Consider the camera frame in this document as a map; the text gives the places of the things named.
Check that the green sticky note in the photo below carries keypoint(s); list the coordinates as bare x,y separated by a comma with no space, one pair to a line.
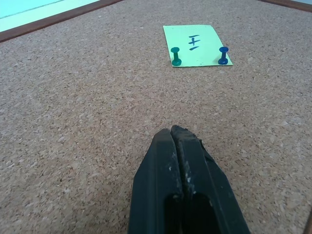
195,46

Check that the blue pushpin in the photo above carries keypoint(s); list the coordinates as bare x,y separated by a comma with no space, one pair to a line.
223,55

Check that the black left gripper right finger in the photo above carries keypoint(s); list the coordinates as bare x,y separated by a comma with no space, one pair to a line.
207,185

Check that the green pushpin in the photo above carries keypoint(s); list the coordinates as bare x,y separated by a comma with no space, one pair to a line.
176,57

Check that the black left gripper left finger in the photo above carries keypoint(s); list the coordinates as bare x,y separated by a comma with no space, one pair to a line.
156,185

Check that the cork board with wooden frame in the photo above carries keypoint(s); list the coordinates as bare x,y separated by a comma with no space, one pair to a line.
97,97

